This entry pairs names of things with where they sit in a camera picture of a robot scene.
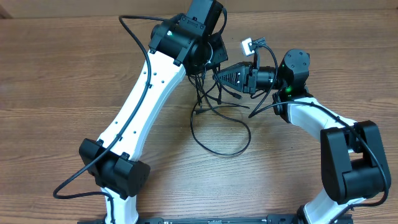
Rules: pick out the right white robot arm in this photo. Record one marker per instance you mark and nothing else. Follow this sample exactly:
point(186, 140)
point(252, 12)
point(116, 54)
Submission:
point(354, 168)

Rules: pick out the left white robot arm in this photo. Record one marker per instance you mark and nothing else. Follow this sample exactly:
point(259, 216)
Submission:
point(179, 46)

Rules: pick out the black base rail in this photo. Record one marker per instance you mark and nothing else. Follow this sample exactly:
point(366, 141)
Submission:
point(217, 220)

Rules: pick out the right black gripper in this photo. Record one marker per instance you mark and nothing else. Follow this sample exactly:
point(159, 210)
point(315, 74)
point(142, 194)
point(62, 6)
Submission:
point(243, 73)

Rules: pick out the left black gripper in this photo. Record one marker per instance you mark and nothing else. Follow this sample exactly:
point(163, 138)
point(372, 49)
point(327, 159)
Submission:
point(221, 55)

